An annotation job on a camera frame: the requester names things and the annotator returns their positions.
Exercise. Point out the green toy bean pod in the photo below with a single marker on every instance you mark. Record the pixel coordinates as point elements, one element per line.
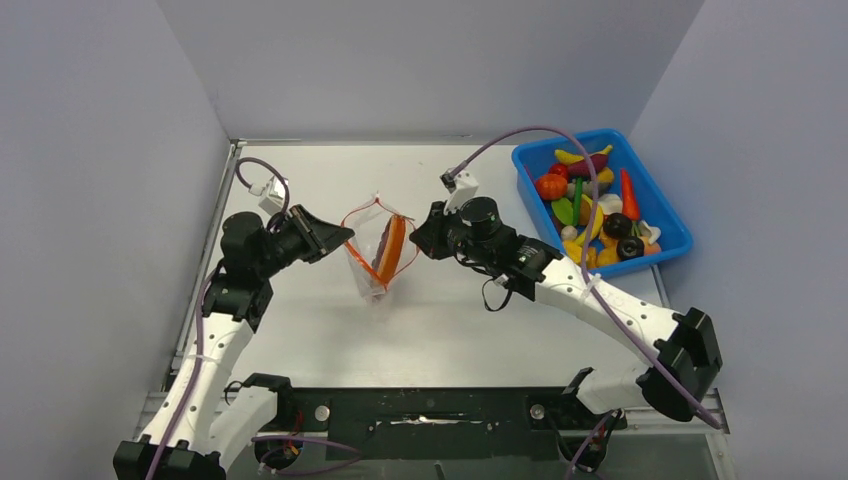
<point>577,201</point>

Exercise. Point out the red toy tomato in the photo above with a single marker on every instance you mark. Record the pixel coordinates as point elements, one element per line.
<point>560,170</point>

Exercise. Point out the white toy mushroom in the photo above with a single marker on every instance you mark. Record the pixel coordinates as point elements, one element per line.
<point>569,233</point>

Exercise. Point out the yellow toy banana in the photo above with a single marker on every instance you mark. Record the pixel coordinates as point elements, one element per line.
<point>569,158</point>
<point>591,220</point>

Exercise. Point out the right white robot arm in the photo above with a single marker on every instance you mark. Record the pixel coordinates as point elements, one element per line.
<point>678,352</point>

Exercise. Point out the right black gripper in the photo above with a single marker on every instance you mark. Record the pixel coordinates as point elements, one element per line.
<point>430,235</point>

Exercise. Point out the yellow toy lemon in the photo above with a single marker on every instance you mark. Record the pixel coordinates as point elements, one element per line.
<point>578,253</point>

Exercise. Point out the white toy garlic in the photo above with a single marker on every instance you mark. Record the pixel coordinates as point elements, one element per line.
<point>610,204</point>

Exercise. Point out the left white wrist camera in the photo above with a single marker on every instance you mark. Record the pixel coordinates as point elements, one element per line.
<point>273,196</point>

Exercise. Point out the blue plastic bin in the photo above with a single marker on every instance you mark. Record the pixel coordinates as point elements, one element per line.
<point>665,234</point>

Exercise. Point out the green toy starfruit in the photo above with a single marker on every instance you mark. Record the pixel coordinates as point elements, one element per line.
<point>563,210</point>

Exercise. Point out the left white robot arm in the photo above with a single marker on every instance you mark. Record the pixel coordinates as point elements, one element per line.
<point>188,438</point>

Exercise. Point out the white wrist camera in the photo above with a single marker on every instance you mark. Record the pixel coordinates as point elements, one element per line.
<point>273,196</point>
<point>462,187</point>

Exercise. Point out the clear zip top bag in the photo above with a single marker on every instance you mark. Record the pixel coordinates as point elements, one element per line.
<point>368,221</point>

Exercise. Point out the dark toy eggplant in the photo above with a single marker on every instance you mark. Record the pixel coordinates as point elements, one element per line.
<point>617,226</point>
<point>630,247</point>

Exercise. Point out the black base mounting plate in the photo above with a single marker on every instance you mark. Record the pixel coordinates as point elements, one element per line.
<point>371,423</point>

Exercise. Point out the purple toy sweet potato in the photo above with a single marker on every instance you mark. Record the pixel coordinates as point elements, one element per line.
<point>591,164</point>

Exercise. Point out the orange toy carrot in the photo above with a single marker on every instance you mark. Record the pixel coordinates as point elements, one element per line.
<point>630,205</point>

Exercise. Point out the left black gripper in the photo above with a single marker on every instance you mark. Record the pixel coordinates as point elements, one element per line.
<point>328,236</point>

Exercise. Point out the orange toy pumpkin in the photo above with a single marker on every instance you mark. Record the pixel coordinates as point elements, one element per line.
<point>551,187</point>

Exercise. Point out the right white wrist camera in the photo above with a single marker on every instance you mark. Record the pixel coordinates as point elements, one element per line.
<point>462,187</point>

